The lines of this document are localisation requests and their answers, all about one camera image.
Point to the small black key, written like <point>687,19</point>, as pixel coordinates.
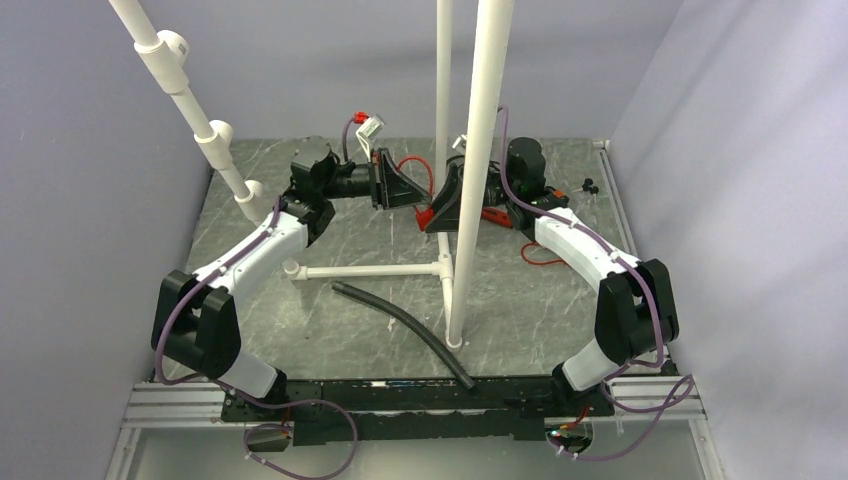
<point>589,187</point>

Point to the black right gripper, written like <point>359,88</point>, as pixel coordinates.
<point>447,203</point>

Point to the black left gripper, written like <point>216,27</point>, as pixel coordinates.
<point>390,187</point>

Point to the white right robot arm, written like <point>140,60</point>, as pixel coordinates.
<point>635,310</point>

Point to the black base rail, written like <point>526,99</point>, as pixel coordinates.
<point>522,408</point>

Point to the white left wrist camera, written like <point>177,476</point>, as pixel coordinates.
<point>366,133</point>

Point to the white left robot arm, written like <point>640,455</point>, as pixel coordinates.
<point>196,332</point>

